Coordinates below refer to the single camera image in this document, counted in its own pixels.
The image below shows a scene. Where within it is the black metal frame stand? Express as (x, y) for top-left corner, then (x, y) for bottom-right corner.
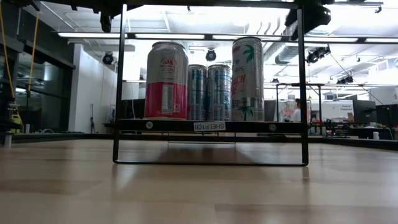
(275, 82), (323, 101)

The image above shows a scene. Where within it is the black monitor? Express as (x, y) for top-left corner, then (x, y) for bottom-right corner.
(353, 99), (377, 124)
(121, 98), (146, 119)
(264, 99), (279, 122)
(375, 104), (398, 128)

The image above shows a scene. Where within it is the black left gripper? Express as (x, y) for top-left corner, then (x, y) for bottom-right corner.
(70, 0), (144, 34)

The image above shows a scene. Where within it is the person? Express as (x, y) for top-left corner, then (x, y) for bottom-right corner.
(292, 98), (303, 123)

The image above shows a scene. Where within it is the silver ceiling duct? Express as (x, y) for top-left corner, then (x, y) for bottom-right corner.
(245, 18), (301, 67)

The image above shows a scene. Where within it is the white ceiling strip light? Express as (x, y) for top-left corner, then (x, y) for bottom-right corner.
(212, 34), (282, 41)
(57, 32), (128, 39)
(313, 37), (358, 43)
(135, 33), (206, 40)
(365, 37), (398, 44)

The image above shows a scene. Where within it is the black table rail frame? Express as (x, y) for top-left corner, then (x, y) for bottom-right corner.
(11, 132), (398, 152)

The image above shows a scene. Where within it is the black frame wooden shelf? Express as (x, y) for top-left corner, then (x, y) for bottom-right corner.
(112, 1), (309, 167)

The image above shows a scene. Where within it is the thin black tripod stand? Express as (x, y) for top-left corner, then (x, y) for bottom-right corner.
(89, 103), (96, 134)

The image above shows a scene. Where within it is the white sign board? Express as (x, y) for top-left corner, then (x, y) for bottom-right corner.
(322, 100), (355, 123)

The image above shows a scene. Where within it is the yellow handheld device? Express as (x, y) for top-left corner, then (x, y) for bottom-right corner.
(9, 104), (23, 126)

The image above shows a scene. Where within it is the black ceiling spotlight cluster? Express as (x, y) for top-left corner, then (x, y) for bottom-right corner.
(336, 75), (355, 85)
(305, 45), (332, 65)

